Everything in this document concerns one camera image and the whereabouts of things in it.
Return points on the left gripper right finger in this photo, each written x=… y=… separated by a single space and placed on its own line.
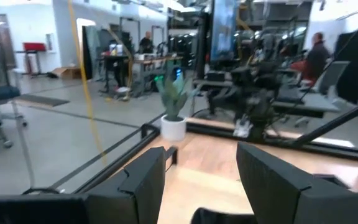
x=272 y=193

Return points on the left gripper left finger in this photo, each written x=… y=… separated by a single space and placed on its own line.
x=145 y=186

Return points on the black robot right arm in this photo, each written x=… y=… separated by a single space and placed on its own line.
x=258 y=109

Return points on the blue poster panel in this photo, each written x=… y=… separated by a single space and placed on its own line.
x=224 y=28

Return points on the snake plant in white pot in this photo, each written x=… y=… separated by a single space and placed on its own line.
x=173 y=129

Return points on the person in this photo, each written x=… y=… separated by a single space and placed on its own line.
x=146 y=43
x=317 y=59

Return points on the grey office chair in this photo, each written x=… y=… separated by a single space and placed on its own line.
x=328 y=81

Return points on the wooden desk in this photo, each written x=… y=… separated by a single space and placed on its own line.
x=154 y=60

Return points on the grey floor mat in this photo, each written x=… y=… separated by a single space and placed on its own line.
x=40 y=100

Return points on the cardboard box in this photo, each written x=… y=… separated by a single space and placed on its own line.
x=67 y=72

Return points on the red topped stand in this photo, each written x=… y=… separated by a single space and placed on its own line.
x=34 y=46

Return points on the black aluminium rig frame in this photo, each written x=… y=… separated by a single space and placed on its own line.
x=216 y=130

